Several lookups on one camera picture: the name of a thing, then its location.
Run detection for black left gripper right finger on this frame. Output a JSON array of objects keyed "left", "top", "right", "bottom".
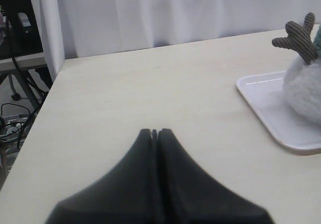
[{"left": 156, "top": 129, "right": 274, "bottom": 223}]

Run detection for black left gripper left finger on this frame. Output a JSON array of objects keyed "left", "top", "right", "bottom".
[{"left": 46, "top": 129, "right": 161, "bottom": 223}]

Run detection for green fleece scarf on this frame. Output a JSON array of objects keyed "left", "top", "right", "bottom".
[{"left": 313, "top": 25, "right": 321, "bottom": 54}]

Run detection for white plush snowman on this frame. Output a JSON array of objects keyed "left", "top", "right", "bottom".
[{"left": 271, "top": 12, "right": 320, "bottom": 125}]

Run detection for white rectangular plastic tray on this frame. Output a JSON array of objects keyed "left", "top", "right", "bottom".
[{"left": 236, "top": 71, "right": 320, "bottom": 155}]

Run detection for white power strip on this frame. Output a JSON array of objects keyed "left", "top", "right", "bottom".
[{"left": 1, "top": 114, "right": 29, "bottom": 140}]

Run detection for white background curtain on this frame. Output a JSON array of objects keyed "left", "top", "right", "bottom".
[{"left": 31, "top": 0, "right": 320, "bottom": 78}]

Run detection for dark monitor on side desk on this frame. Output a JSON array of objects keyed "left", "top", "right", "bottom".
[{"left": 1, "top": 0, "right": 43, "bottom": 60}]

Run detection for black floor cables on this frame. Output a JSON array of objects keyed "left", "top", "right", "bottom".
[{"left": 0, "top": 15, "right": 50, "bottom": 149}]

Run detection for grey side desk frame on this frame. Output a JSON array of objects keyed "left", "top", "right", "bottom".
[{"left": 0, "top": 52, "right": 52, "bottom": 109}]

